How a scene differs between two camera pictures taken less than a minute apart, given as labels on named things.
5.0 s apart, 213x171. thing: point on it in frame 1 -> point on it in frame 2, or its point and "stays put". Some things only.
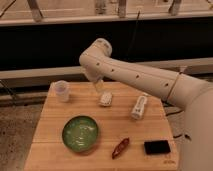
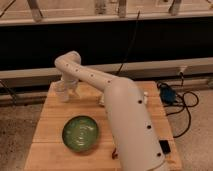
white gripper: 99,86 -> 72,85
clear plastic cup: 62,91 stays put
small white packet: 105,98 stays put
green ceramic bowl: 80,133 stays put
